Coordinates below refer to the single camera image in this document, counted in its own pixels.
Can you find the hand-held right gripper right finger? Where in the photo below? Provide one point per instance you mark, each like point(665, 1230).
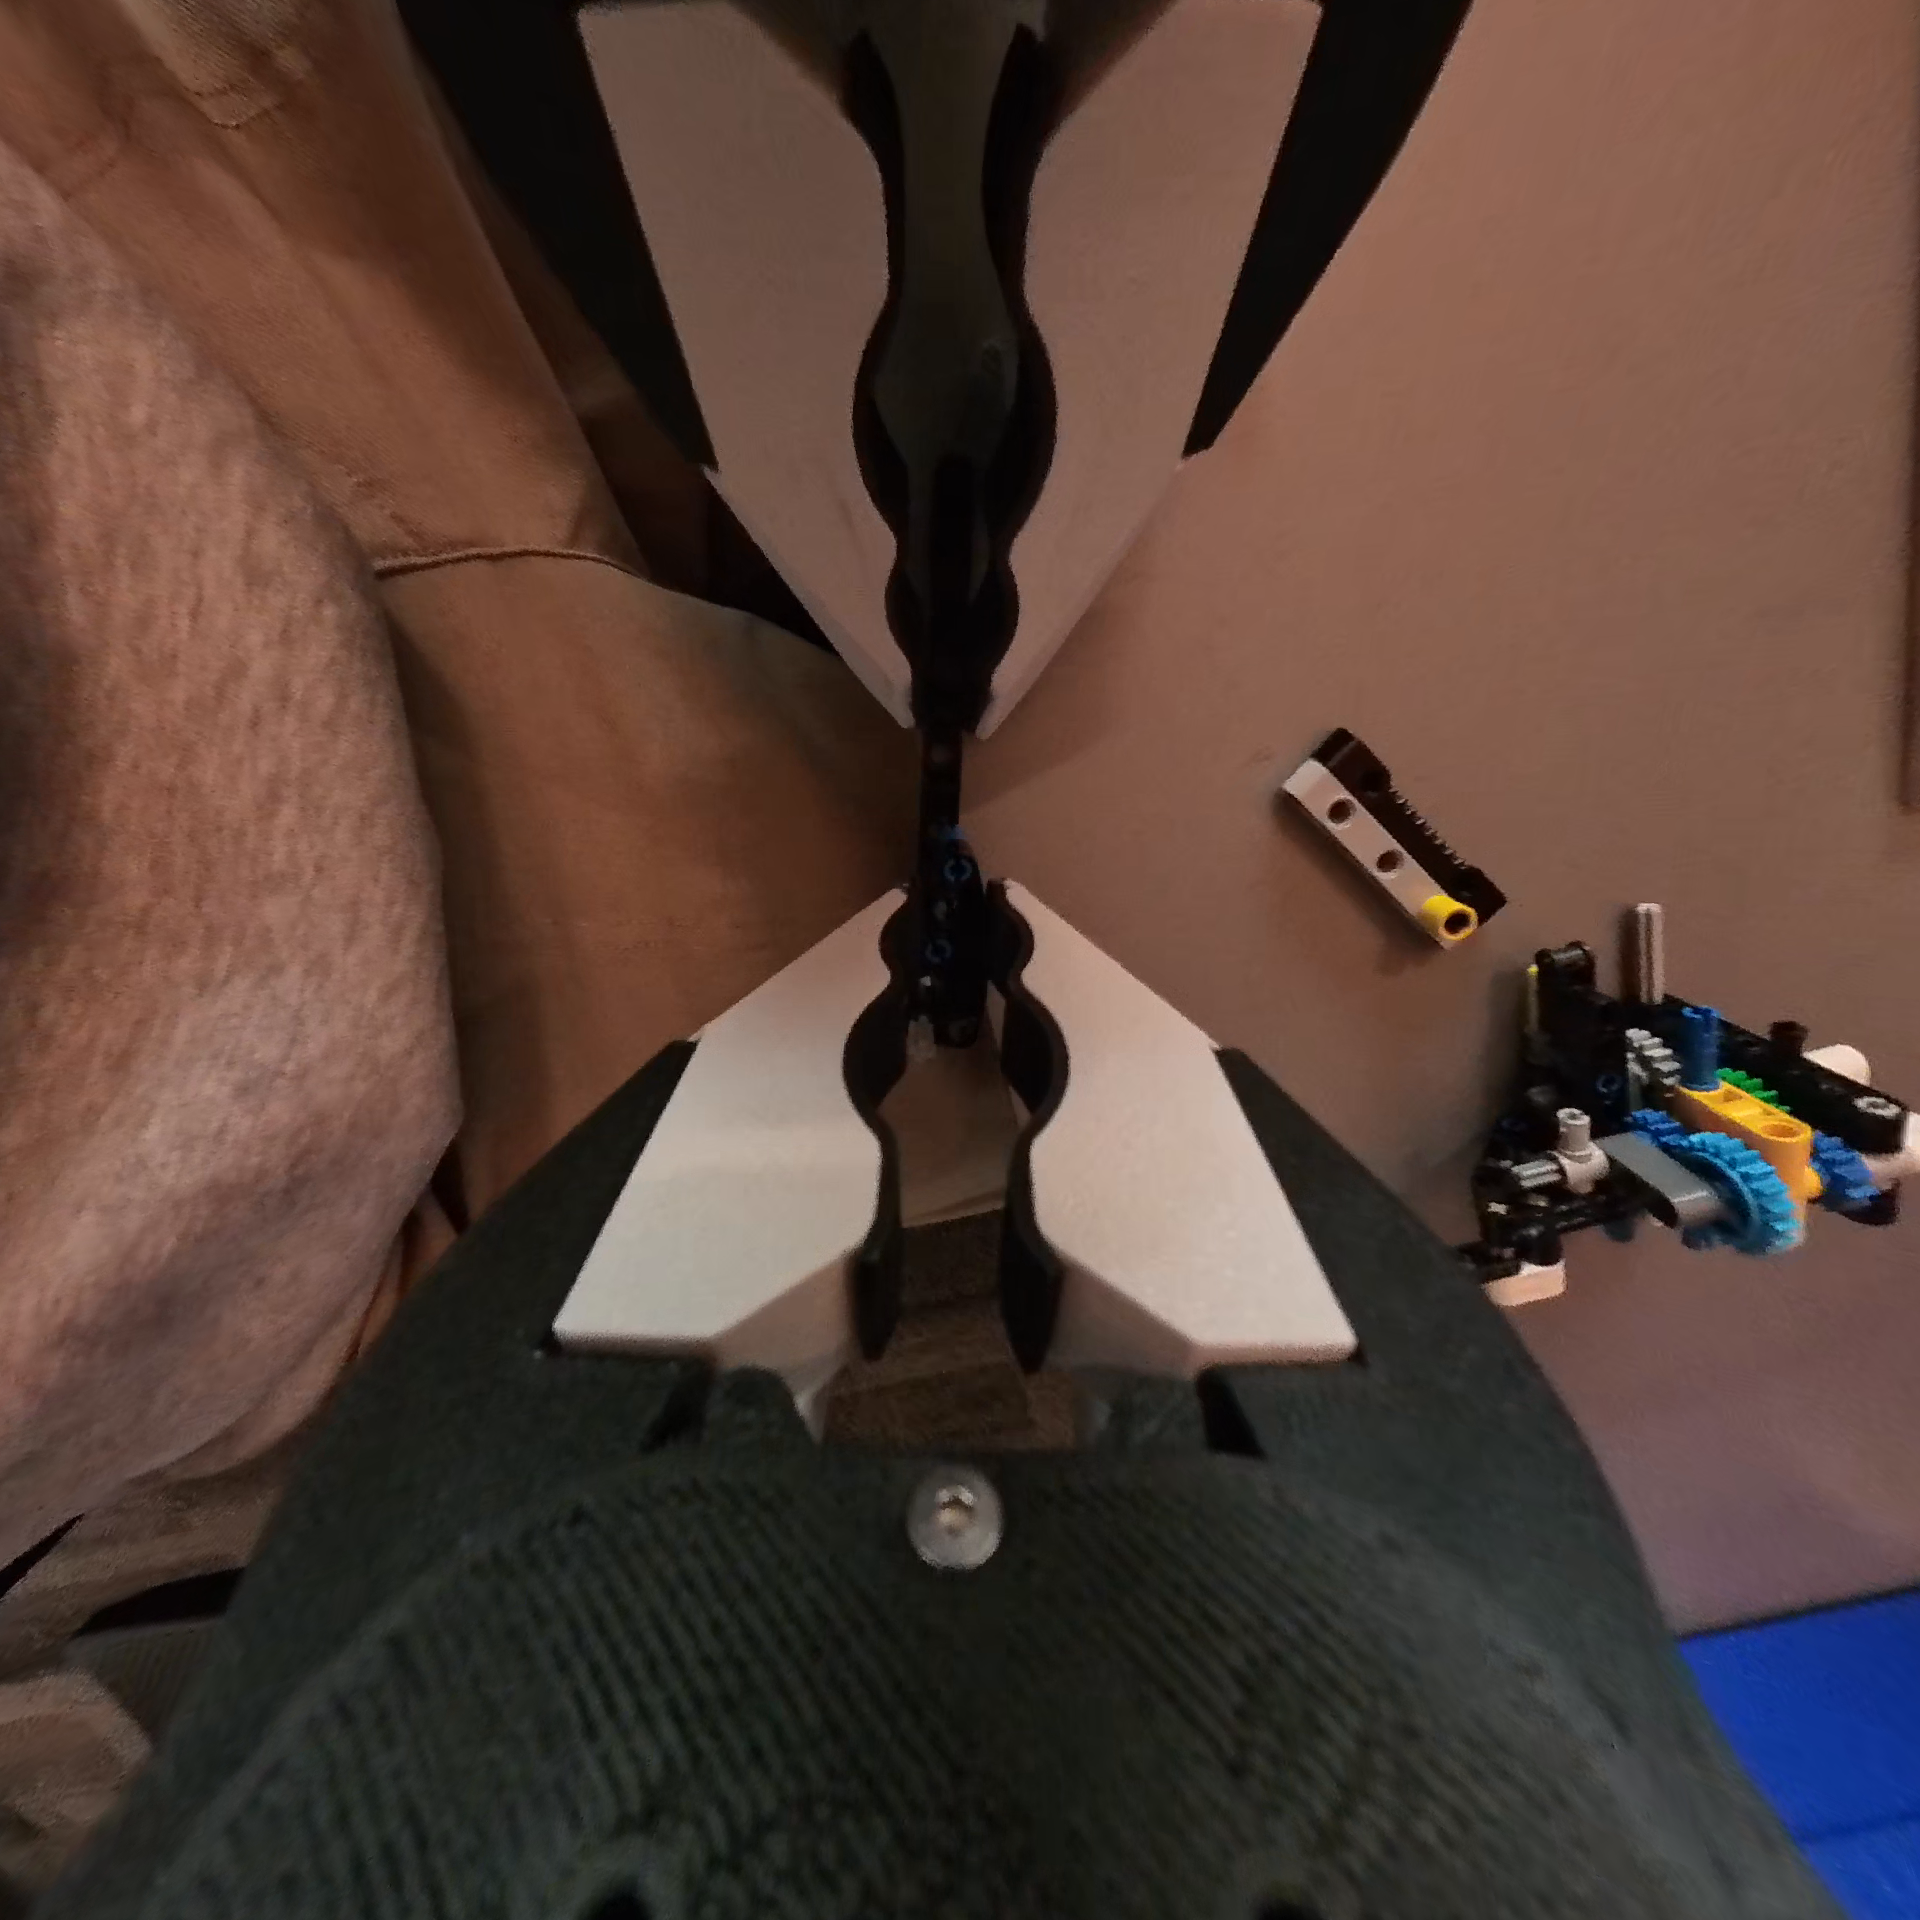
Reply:
point(1185, 1201)

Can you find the blue storage bin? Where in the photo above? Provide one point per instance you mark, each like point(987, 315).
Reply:
point(1829, 1769)

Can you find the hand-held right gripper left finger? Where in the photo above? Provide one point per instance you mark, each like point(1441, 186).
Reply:
point(722, 1185)

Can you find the white and black lego piece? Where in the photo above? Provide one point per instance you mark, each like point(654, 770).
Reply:
point(1372, 833)

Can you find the beige trouser legs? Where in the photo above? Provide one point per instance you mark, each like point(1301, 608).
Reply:
point(181, 902)

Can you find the colourful lego gear assembly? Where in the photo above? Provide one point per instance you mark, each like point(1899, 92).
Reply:
point(1681, 1140)

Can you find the black connector with blue pins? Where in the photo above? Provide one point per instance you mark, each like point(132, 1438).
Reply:
point(950, 944)

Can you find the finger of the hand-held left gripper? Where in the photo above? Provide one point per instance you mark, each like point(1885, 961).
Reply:
point(734, 271)
point(1155, 271)

